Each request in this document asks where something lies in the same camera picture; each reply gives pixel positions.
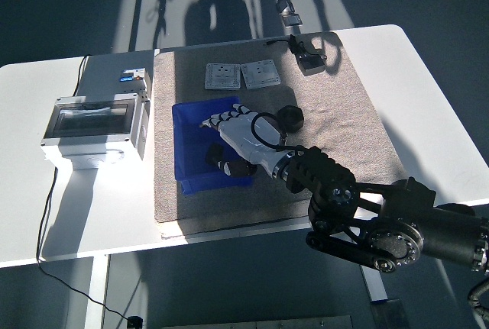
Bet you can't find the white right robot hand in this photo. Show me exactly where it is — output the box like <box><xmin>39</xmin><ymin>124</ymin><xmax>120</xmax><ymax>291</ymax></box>
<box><xmin>197</xmin><ymin>102</ymin><xmax>294</xmax><ymax>179</ymax></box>

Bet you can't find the black hexagonal nut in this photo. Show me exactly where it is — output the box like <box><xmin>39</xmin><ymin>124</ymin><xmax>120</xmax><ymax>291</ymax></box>
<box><xmin>277</xmin><ymin>105</ymin><xmax>306</xmax><ymax>134</ymax></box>
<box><xmin>205</xmin><ymin>143</ymin><xmax>225</xmax><ymax>165</ymax></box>

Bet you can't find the blue plastic box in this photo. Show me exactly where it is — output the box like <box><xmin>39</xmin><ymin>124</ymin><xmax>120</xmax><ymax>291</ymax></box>
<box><xmin>171</xmin><ymin>95</ymin><xmax>255</xmax><ymax>197</ymax></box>

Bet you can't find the white socket panel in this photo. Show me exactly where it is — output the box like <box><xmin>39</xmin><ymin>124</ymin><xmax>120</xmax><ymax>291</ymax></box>
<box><xmin>240</xmin><ymin>58</ymin><xmax>282</xmax><ymax>91</ymax></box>
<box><xmin>204</xmin><ymin>62</ymin><xmax>241</xmax><ymax>92</ymax></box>

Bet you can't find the grey-brown mat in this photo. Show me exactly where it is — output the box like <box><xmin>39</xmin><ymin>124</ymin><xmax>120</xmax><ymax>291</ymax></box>
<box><xmin>152</xmin><ymin>30</ymin><xmax>409</xmax><ymax>239</ymax></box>

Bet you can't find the black power adapter plug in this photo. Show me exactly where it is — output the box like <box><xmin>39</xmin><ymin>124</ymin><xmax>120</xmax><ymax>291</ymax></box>
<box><xmin>297</xmin><ymin>52</ymin><xmax>328</xmax><ymax>77</ymax></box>

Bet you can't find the small breaker with blue label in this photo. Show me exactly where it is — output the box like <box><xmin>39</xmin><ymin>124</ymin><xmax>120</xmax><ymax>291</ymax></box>
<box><xmin>117</xmin><ymin>67</ymin><xmax>153</xmax><ymax>103</ymax></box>

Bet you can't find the shiny metal floor fixture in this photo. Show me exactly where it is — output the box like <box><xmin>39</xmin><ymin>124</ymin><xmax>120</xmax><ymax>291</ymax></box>
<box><xmin>274</xmin><ymin>0</ymin><xmax>305</xmax><ymax>27</ymax></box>

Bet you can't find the white table leg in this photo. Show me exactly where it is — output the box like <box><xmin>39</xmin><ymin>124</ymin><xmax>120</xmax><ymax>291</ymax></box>
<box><xmin>84</xmin><ymin>254</ymin><xmax>110</xmax><ymax>329</ymax></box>
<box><xmin>361</xmin><ymin>263</ymin><xmax>389</xmax><ymax>303</ymax></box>

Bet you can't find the grey table foot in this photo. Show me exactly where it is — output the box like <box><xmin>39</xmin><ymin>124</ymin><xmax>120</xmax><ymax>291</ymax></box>
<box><xmin>369</xmin><ymin>298</ymin><xmax>408</xmax><ymax>329</ymax></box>

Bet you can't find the black adapter cord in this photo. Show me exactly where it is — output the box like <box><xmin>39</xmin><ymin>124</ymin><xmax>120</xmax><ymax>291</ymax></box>
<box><xmin>263</xmin><ymin>34</ymin><xmax>329</xmax><ymax>63</ymax></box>

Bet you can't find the white enclosure with clear lid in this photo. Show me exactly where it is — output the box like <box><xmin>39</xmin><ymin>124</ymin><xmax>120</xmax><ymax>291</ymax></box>
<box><xmin>40</xmin><ymin>92</ymin><xmax>151</xmax><ymax>172</ymax></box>

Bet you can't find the thin black power cable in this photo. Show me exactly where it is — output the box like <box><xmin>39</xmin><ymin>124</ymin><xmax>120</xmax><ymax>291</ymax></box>
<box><xmin>35</xmin><ymin>55</ymin><xmax>133</xmax><ymax>321</ymax></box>

